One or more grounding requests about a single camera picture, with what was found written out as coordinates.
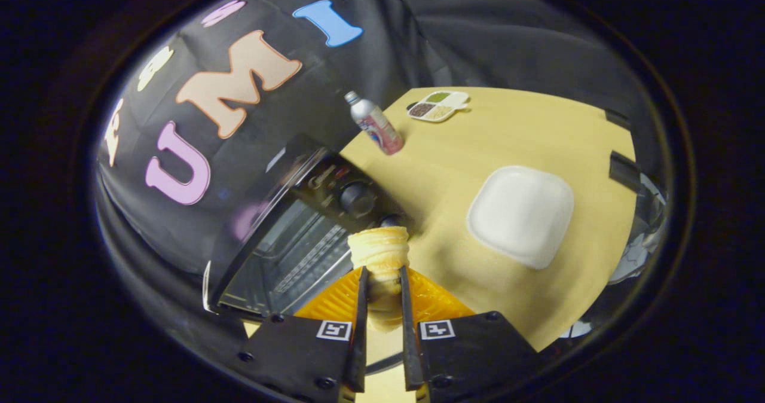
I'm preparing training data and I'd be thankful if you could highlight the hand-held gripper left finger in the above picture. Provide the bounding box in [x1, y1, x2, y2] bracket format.
[236, 265, 369, 403]

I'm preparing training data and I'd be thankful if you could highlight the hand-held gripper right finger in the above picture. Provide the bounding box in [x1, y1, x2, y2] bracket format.
[399, 265, 538, 403]

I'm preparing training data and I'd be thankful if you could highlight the pale pastry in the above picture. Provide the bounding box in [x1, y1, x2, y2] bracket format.
[348, 226, 411, 333]

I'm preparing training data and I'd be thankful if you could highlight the black toaster oven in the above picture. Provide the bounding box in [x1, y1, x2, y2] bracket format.
[206, 134, 419, 375]

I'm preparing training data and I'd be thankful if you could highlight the white curved rim object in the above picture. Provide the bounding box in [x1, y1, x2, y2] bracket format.
[201, 261, 216, 314]

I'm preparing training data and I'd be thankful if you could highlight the white square plate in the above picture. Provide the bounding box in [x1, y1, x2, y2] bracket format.
[466, 165, 576, 270]

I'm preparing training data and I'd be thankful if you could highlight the silver bottle with pink label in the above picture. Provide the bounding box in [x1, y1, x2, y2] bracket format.
[344, 90, 405, 156]

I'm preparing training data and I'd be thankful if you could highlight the white divided seasoning dish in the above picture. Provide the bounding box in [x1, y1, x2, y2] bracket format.
[406, 90, 470, 123]

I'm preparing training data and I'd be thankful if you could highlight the grey crumpled plastic sheet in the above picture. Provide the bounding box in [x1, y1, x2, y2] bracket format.
[608, 173, 668, 285]

